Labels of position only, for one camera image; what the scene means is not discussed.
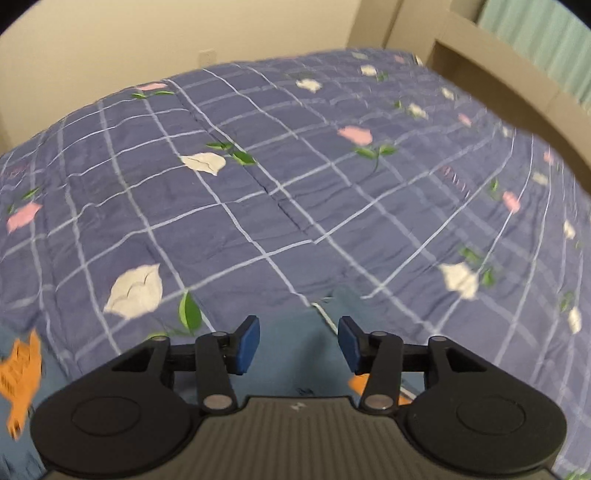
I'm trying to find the blue orange patterned pants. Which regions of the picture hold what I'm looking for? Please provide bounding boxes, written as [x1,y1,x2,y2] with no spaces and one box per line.
[1,286,394,479]

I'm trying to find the blue plaid floral quilt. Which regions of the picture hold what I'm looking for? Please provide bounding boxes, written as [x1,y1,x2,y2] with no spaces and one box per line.
[1,49,590,475]

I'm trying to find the beige built-in wardrobe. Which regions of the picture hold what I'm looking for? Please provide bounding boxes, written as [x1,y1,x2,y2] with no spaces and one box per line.
[346,0,591,139]

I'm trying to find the teal curtain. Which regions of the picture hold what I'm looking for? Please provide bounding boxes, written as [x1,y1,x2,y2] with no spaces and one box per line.
[477,0,591,111]

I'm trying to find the white wall outlet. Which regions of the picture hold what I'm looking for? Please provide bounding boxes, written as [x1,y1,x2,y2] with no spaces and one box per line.
[197,49,217,68]

